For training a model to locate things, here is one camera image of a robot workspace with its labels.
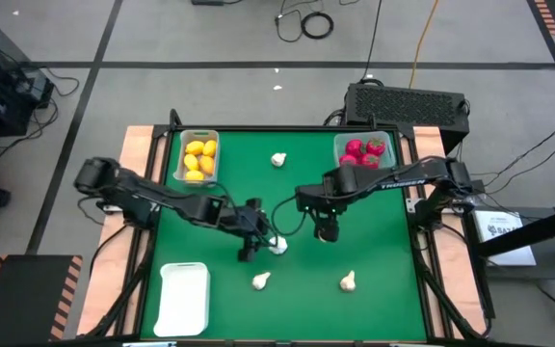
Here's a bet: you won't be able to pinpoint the black table frame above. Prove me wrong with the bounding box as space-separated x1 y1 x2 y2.
84 109 495 347

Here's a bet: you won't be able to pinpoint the red strawberries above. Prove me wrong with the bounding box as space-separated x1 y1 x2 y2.
344 138 366 158

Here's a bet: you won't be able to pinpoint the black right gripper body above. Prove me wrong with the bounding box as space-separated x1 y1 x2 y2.
313 214 341 244

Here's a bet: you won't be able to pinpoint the black stand beam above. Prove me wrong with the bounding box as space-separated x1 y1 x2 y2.
469 200 555 258

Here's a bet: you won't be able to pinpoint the grey side table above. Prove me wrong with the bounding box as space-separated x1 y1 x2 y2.
464 206 555 282

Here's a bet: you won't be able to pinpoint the loose black cable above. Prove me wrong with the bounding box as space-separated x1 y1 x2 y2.
275 0 327 43

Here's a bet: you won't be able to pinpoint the coiled black cable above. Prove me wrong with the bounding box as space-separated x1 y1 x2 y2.
300 12 335 40

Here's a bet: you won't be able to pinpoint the green table mat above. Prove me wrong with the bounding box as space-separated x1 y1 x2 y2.
140 128 428 341

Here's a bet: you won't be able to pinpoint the black power cable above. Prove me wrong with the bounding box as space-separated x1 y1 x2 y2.
361 0 383 82

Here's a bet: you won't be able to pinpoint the clear plastic basket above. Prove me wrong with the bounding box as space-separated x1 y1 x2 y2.
332 130 397 171

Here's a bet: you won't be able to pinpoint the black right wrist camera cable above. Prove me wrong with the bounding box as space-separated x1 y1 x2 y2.
271 195 310 238

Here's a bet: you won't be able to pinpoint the white printed sheet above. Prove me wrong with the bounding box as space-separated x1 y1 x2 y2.
474 209 538 268

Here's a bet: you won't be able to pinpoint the black floor cable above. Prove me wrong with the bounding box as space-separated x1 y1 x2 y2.
502 129 555 188
496 118 555 175

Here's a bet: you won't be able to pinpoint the black perforated computer case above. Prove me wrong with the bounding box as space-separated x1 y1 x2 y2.
343 82 470 155

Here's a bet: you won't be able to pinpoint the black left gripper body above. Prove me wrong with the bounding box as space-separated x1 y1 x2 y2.
226 198 275 245

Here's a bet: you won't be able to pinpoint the white plastic basket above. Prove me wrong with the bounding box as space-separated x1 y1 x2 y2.
153 261 211 337

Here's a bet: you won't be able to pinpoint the grey plastic basket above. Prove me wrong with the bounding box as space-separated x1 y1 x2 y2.
172 128 221 187

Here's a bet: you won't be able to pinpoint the yellow power cable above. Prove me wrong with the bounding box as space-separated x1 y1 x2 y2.
408 0 440 90

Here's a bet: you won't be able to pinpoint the wooden side board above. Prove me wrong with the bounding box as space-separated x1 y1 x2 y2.
410 125 489 338
77 125 163 337

